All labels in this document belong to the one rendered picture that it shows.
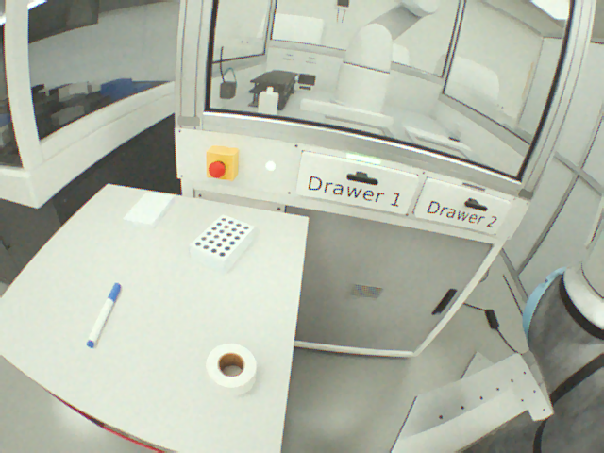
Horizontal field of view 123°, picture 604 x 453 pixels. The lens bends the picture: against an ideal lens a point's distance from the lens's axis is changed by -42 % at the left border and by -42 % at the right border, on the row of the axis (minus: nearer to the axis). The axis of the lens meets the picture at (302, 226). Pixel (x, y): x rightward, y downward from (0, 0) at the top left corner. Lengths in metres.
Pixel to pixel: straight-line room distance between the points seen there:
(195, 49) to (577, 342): 0.81
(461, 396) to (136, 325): 0.57
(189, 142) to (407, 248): 0.68
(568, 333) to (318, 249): 0.69
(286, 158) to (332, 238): 0.27
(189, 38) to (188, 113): 0.18
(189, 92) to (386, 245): 0.67
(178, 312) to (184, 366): 0.10
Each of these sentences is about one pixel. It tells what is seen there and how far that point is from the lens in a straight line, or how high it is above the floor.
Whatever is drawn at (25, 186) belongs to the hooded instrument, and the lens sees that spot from 0.85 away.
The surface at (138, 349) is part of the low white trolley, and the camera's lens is 0.49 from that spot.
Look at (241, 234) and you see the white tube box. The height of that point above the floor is 0.79.
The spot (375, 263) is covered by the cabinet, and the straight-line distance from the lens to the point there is 0.89.
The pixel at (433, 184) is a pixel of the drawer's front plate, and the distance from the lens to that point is 0.73.
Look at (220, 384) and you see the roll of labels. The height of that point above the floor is 0.80.
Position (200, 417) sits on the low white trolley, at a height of 0.76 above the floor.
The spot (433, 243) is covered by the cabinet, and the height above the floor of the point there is 0.73.
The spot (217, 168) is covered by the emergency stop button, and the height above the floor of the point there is 0.88.
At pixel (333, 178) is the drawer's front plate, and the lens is 0.68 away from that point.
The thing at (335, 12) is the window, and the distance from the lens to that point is 0.65.
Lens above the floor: 1.17
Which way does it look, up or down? 36 degrees down
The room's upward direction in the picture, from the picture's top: 11 degrees clockwise
